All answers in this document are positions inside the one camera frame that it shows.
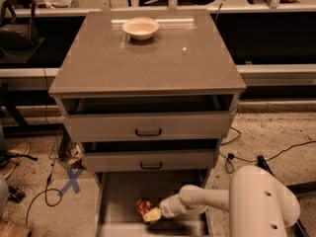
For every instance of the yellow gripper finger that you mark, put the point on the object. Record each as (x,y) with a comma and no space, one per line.
(152,215)

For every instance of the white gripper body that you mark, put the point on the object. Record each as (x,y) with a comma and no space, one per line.
(167,207)

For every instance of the crushed red coke can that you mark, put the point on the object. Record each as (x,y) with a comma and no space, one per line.
(143,206)

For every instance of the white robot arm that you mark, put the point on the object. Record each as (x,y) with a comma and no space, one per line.
(259,205)

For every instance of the bottom grey drawer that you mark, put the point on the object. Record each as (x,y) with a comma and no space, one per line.
(118,216)

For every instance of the grey drawer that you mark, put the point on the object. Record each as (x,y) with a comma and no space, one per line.
(150,155)
(149,118)
(118,216)

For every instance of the middle grey drawer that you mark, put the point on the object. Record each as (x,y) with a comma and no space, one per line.
(150,155)

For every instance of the top grey drawer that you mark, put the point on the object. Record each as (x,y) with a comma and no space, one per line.
(149,118)

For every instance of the grey drawer cabinet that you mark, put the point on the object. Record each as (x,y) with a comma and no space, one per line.
(185,57)

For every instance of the blue tape cross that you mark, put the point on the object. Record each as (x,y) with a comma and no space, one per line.
(72,183)

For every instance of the black metal floor bar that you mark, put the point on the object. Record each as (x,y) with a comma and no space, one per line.
(297,189)

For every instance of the white paper bowl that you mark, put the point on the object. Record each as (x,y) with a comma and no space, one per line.
(140,28)

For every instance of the black chair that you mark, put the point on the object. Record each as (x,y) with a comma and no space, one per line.
(18,42)

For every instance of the wire mesh basket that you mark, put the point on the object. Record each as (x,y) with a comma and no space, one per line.
(66,152)

